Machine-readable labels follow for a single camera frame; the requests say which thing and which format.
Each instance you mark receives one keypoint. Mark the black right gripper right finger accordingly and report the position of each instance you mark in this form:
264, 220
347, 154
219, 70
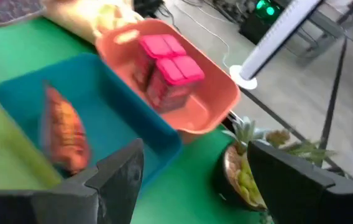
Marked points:
297, 189

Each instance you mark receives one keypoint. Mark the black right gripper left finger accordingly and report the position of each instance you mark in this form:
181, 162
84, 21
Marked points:
111, 186

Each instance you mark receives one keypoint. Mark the smoked paprika tin red lid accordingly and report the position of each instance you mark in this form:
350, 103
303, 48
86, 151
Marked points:
179, 71
162, 46

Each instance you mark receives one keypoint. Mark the orange spice packet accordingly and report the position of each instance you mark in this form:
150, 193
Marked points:
66, 133

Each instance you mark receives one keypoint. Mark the blue plastic bin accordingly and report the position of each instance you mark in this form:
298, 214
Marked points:
117, 105

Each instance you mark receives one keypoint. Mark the yellow-green plastic bin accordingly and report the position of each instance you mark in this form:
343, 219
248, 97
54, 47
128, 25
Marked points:
5, 155

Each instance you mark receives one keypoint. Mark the pink translucent plastic bin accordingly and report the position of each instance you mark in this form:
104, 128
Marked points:
213, 102

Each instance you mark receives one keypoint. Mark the white pole with round base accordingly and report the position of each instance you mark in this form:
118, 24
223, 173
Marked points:
276, 34

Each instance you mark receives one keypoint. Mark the black device with green lights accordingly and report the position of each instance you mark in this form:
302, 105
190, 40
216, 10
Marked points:
262, 15

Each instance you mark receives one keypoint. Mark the grey speckled mat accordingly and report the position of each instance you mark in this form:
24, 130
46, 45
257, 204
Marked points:
5, 11

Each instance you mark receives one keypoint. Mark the black floor frame bar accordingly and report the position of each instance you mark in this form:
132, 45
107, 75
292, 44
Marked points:
273, 115

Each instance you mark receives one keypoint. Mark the black slanted frame leg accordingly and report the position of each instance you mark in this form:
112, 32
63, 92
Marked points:
335, 93

